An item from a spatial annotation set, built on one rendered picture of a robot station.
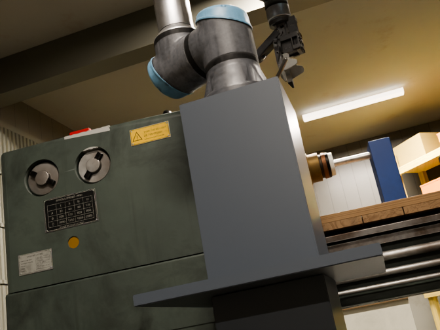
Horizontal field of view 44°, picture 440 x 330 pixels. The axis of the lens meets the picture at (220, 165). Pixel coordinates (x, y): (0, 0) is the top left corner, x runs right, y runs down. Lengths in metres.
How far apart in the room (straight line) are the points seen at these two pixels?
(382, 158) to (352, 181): 6.66
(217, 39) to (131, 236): 0.55
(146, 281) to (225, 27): 0.64
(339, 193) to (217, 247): 7.26
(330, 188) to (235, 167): 7.26
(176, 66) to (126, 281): 0.54
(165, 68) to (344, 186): 7.09
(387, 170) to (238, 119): 0.65
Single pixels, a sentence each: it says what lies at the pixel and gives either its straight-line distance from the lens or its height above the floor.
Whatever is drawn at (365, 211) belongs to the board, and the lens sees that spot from 1.39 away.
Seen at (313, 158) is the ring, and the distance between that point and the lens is 1.57.
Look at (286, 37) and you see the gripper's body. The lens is 1.73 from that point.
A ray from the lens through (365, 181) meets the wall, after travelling 8.22.
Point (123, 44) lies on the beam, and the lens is 4.22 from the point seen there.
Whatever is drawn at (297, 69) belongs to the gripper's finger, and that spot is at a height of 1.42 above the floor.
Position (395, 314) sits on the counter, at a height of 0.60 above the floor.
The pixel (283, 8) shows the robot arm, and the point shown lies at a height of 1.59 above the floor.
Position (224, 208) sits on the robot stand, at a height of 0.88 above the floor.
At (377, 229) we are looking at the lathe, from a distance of 1.40.
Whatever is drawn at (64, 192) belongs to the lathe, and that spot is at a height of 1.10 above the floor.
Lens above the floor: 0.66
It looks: 18 degrees up
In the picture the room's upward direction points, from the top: 10 degrees counter-clockwise
